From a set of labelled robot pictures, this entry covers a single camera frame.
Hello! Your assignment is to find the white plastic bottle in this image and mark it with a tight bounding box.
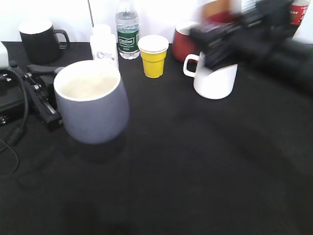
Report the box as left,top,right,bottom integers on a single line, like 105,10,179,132
90,24,119,69

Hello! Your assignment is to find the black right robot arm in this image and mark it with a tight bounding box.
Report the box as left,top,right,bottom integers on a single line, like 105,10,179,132
189,0,313,96

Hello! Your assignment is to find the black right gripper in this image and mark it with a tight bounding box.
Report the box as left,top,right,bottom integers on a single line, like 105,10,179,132
190,14,269,69

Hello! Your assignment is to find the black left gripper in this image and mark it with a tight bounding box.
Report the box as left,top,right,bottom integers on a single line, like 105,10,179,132
24,65,64,132

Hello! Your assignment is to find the white ceramic mug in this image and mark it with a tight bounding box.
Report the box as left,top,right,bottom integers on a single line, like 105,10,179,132
182,52,238,100

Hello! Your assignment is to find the grey ceramic mug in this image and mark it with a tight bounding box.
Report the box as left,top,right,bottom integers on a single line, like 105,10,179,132
53,60,130,144

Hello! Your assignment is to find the black ceramic mug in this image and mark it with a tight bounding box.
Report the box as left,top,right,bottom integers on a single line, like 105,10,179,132
19,19,70,64

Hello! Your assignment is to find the red ceramic mug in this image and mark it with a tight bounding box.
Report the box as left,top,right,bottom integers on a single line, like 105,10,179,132
172,21,200,63

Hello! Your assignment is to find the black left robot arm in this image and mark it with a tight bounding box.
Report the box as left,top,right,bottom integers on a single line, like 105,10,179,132
0,43,63,131

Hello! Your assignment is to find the clear water bottle green label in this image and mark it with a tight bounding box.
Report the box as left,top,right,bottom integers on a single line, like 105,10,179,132
115,0,140,60

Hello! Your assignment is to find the brown nescafe coffee bottle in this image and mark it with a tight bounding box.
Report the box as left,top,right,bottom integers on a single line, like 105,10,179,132
200,0,242,24

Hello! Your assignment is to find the red cola bottle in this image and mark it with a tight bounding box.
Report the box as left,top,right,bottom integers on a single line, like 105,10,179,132
290,0,311,25

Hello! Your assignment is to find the yellow plastic cup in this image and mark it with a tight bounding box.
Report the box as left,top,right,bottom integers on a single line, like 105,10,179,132
138,35,169,78

